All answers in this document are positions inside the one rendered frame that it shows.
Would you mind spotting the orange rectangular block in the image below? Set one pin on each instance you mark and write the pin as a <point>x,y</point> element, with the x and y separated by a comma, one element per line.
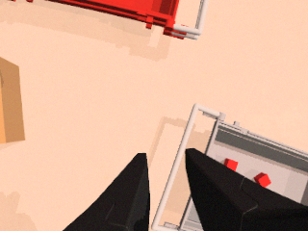
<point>11,108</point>

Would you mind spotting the small red block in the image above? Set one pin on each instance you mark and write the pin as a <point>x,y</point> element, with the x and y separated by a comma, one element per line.
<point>231,164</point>
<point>262,179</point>

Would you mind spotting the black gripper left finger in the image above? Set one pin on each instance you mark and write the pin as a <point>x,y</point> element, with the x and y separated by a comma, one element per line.
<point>124,206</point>

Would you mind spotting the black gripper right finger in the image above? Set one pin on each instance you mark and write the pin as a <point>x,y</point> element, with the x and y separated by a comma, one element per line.
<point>227,201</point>

